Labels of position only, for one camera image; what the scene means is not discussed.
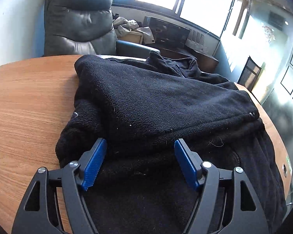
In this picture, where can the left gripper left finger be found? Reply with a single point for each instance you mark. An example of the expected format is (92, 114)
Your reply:
(51, 192)

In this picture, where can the dark green leather armchair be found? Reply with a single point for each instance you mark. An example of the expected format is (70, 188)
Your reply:
(85, 27)

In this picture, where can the black electronic device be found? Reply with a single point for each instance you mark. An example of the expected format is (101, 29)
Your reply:
(166, 33)

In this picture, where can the table cable grommet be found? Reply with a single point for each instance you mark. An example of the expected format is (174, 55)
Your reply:
(284, 170)

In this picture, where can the beige cloth pile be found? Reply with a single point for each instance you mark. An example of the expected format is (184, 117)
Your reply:
(123, 26)

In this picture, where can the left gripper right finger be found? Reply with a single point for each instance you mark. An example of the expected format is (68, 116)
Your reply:
(226, 202)

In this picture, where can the small wooden box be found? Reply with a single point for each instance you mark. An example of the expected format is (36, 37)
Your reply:
(133, 37)

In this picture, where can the white slotted rack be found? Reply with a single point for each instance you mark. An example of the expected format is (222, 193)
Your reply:
(195, 41)

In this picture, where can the black fleece jacket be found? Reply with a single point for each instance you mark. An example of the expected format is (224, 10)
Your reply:
(141, 109)

